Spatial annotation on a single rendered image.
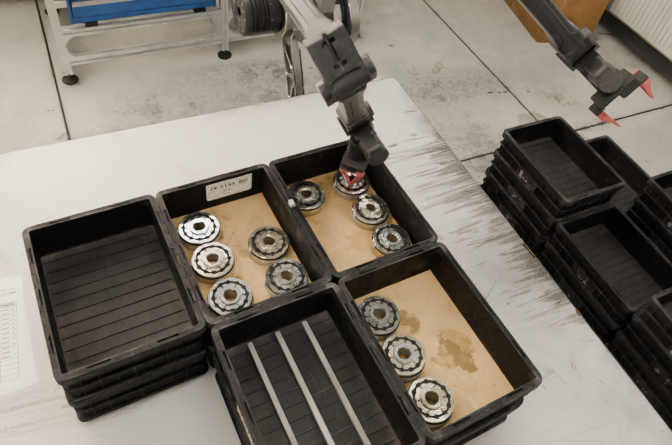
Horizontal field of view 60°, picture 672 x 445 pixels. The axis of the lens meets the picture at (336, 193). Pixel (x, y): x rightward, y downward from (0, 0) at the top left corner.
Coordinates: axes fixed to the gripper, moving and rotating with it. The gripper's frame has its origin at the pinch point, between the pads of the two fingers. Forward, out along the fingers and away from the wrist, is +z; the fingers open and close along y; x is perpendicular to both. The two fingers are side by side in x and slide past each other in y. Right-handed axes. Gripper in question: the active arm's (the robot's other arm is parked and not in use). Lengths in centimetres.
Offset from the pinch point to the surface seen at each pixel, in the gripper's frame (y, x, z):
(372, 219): -11.4, -9.0, 1.3
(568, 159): 82, -74, 39
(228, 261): -38.2, 20.3, 0.9
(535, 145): 85, -60, 39
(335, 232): -17.2, -0.8, 4.2
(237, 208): -19.9, 26.1, 3.8
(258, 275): -37.3, 12.8, 3.9
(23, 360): -71, 57, 16
